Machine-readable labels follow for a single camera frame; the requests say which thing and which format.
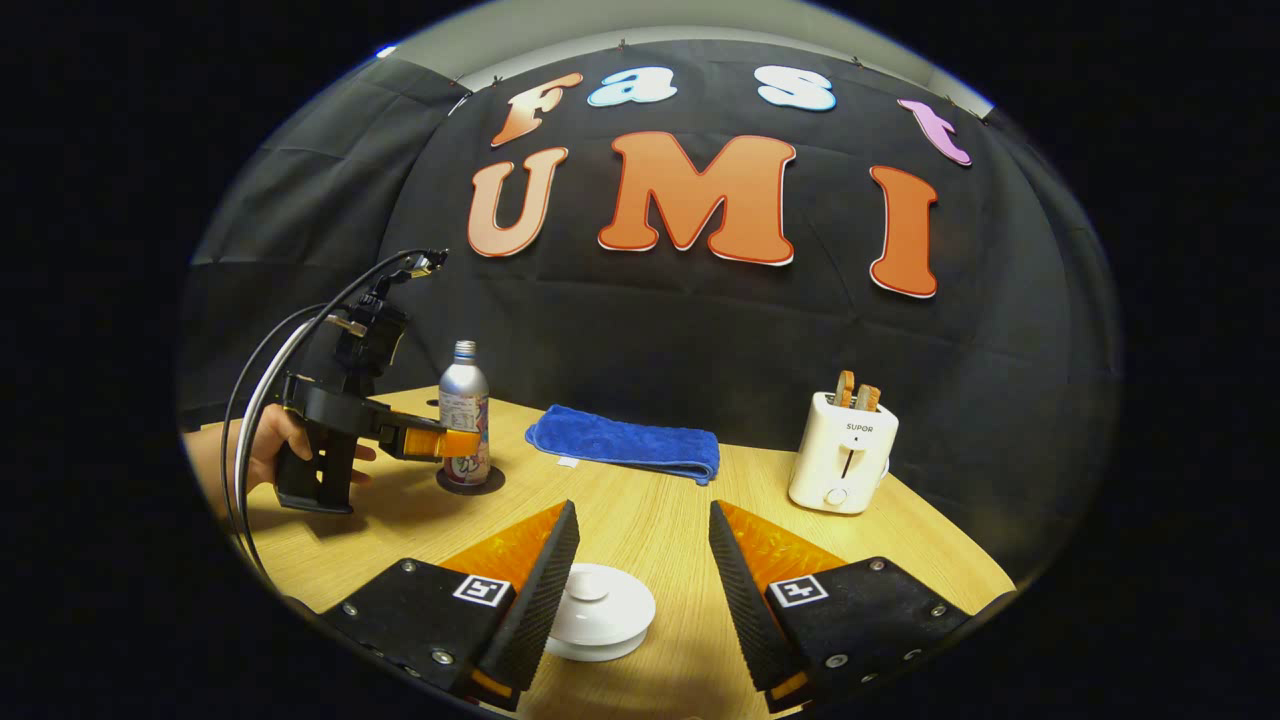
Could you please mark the toast slice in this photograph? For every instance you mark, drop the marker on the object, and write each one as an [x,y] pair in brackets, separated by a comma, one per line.
[846,388]
[868,398]

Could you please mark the white teacup lid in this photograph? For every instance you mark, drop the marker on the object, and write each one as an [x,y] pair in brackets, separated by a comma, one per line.
[600,605]

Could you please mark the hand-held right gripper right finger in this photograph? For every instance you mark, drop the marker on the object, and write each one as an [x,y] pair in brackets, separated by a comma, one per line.
[745,610]

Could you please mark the blue folded towel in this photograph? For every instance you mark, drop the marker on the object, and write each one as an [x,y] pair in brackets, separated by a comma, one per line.
[625,440]

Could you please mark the white toaster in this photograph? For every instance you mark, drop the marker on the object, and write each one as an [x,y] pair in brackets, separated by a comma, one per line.
[840,460]

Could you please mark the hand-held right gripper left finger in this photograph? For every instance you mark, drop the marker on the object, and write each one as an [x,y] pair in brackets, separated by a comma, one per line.
[545,600]

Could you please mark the silver water bottle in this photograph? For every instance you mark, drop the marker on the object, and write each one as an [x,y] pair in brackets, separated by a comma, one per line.
[463,400]

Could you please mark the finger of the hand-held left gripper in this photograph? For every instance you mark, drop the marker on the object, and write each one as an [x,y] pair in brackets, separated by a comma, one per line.
[440,443]

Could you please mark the dark round coaster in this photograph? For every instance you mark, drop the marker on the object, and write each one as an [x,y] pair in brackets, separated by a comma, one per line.
[495,485]

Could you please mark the black backdrop cloth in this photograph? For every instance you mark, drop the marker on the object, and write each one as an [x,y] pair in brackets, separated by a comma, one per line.
[650,340]

